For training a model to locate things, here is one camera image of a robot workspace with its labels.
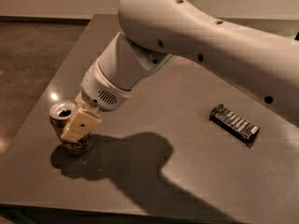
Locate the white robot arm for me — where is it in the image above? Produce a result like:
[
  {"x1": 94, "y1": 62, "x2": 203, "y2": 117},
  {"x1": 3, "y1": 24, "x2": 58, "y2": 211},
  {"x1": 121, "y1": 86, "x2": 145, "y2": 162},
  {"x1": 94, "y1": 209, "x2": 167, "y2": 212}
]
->
[{"x1": 61, "y1": 0, "x2": 299, "y2": 143}]

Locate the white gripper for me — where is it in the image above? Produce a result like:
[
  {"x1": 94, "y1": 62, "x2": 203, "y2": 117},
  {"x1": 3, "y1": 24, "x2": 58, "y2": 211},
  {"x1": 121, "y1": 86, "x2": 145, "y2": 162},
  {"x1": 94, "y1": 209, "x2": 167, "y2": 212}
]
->
[{"x1": 61, "y1": 60, "x2": 132, "y2": 143}]

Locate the black snack bar wrapper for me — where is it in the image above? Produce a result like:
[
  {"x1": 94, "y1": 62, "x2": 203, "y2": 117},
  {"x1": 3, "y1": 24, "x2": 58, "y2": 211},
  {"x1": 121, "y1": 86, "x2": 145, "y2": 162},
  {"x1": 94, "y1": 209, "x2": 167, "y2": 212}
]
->
[{"x1": 209, "y1": 105, "x2": 260, "y2": 144}]

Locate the orange soda can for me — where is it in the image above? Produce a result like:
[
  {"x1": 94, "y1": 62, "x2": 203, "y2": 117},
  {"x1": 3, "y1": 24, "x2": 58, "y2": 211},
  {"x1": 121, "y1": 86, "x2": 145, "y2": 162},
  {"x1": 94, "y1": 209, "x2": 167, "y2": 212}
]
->
[{"x1": 50, "y1": 100, "x2": 92, "y2": 156}]

